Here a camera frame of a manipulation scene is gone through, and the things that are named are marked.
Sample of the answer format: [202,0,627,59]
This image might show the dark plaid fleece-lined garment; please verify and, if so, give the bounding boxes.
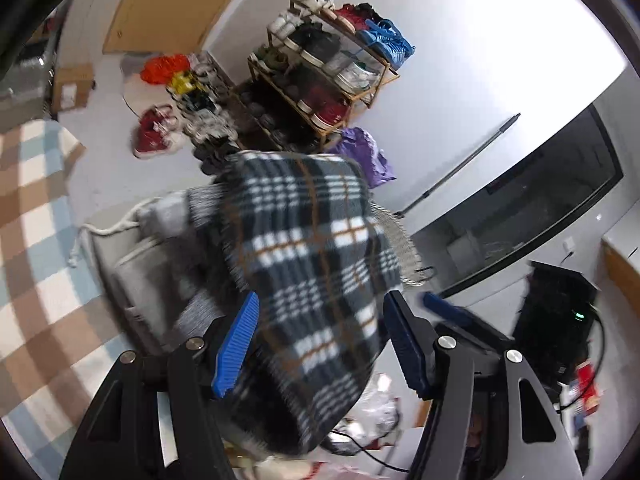
[136,148,407,458]

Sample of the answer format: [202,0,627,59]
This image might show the black metal pole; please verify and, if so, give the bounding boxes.
[393,113,521,219]

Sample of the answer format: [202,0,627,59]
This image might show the checkered blue brown bedspread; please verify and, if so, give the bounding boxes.
[1,119,128,479]

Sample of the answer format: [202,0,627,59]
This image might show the black box with light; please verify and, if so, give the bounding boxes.
[512,261,598,386]

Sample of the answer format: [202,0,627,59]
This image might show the purple cloth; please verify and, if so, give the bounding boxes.
[329,127,396,190]

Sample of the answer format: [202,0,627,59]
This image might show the wooden shoe rack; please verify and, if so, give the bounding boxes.
[242,0,400,153]

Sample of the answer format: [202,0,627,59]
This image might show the red sneakers pair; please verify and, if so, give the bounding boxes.
[132,104,183,159]

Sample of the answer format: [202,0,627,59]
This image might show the yellow black shoes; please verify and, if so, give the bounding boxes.
[167,70,205,96]

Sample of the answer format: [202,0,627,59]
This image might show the cardboard box with label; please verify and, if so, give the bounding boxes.
[51,63,94,113]

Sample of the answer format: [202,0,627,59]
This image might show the orange red cloth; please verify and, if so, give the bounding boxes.
[140,54,191,86]

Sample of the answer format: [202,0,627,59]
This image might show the brown wooden door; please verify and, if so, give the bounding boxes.
[103,0,231,53]

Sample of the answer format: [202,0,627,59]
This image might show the black wall television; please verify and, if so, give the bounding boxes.
[411,105,624,297]

